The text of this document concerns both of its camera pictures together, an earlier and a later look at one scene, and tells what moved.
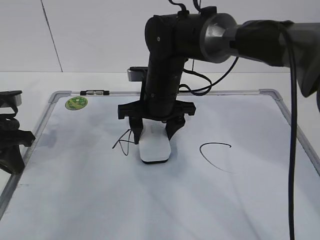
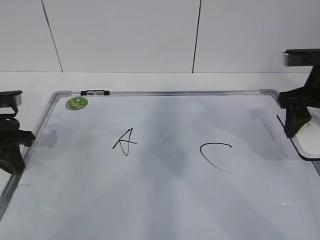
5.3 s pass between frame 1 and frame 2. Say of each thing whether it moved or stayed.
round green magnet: stayed
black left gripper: stayed
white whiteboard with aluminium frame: stayed
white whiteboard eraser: moved
